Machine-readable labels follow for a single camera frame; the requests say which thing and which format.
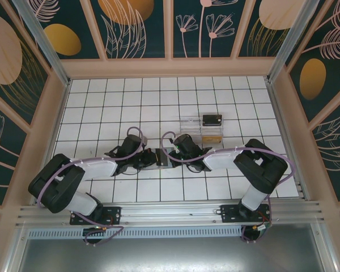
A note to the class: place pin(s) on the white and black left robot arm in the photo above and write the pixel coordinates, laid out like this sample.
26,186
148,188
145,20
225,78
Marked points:
99,170

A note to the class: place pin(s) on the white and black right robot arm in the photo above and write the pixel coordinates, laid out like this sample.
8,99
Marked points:
224,161

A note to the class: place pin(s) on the clear acrylic card organizer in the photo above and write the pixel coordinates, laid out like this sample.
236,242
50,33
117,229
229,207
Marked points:
190,126

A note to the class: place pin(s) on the gold credit card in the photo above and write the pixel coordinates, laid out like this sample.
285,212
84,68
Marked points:
212,139

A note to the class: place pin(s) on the black credit card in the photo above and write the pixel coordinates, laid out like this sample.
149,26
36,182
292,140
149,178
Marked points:
212,119

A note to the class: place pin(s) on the grey metal panel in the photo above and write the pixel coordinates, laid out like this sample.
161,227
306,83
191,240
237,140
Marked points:
170,255

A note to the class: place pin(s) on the aluminium mounting rail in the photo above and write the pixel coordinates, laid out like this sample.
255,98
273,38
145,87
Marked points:
170,211

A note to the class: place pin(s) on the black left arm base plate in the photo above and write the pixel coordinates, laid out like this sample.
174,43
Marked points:
113,214

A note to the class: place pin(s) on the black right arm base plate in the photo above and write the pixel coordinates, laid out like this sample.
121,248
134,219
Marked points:
228,212

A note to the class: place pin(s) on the aluminium frame post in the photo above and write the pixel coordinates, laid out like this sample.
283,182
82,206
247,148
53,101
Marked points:
289,39
45,48

